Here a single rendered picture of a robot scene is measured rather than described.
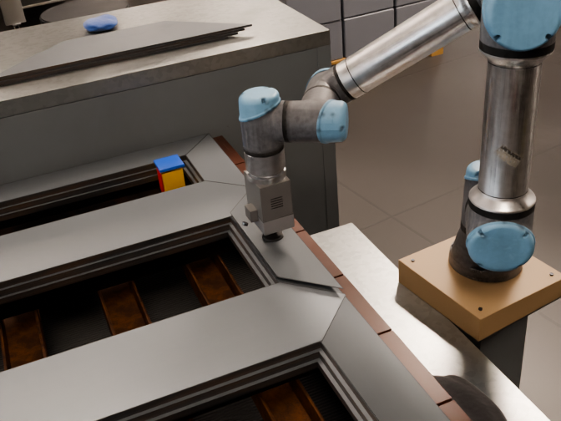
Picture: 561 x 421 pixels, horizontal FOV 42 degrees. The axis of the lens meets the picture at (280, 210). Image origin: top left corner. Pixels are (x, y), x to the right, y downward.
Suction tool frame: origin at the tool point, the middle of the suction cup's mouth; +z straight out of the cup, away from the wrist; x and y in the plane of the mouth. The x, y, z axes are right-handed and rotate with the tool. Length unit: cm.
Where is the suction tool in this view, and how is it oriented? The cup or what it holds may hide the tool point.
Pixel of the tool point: (273, 240)
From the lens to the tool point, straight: 145.5
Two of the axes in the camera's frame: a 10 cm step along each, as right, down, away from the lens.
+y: 4.0, 4.5, -8.0
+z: 0.8, 8.5, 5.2
